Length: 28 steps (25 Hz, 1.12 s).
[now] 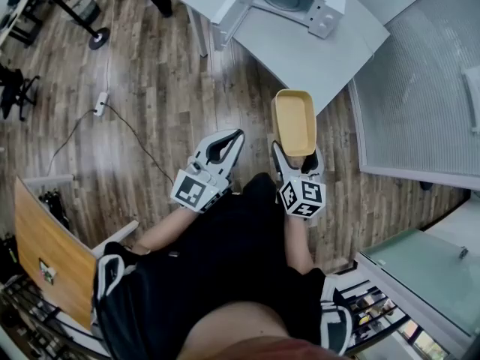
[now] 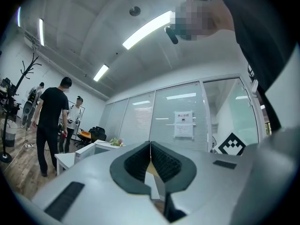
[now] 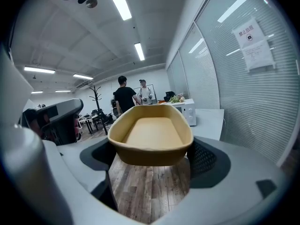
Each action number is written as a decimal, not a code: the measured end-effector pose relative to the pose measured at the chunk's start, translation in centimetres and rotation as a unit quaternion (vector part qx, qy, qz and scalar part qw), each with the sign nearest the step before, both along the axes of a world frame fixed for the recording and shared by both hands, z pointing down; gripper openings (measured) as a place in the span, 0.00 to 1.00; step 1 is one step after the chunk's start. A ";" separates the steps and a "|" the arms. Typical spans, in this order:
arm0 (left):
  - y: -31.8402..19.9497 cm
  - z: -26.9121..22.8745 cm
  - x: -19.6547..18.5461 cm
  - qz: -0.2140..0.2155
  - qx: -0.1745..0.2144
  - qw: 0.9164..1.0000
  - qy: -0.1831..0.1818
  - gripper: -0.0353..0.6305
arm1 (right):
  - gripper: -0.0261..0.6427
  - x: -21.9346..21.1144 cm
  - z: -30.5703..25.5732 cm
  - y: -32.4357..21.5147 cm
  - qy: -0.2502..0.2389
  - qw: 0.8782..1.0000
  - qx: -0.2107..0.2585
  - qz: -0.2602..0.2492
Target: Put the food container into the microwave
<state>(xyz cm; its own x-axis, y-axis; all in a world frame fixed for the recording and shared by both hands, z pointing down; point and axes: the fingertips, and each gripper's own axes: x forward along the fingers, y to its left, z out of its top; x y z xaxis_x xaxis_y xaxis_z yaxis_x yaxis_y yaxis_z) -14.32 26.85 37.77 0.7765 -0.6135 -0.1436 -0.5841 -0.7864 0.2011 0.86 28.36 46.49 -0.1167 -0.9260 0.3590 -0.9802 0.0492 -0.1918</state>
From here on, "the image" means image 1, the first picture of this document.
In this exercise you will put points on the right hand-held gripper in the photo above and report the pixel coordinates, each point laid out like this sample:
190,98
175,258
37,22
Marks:
302,197

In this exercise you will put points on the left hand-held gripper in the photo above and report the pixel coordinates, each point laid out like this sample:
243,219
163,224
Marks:
191,191

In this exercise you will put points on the yellow rectangular tray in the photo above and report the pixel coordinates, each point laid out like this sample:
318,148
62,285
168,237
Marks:
294,122

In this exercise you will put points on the white microwave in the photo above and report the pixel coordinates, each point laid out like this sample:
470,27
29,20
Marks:
330,2

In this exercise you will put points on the person's left forearm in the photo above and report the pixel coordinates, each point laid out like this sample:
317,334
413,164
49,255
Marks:
165,231

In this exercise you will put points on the person's right forearm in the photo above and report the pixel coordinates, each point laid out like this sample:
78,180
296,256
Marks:
298,242

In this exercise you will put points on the white table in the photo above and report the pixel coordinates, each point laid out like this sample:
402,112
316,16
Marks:
300,62

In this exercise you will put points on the person's black shirt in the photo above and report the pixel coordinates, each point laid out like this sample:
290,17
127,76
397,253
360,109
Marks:
225,261

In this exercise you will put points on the white power strip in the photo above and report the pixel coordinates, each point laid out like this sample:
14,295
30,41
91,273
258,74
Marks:
101,103

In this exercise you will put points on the frosted glass partition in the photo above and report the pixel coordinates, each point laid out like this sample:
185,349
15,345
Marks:
412,99

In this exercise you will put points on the black stand with round base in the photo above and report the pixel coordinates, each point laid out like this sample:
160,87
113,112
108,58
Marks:
98,39

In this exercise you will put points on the wooden desk panel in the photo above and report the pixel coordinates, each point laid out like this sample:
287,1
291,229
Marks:
52,238

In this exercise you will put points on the grey round bin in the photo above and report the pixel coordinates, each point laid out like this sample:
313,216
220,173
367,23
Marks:
86,9

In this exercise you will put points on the black office chair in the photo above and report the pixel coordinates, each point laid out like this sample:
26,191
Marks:
15,88

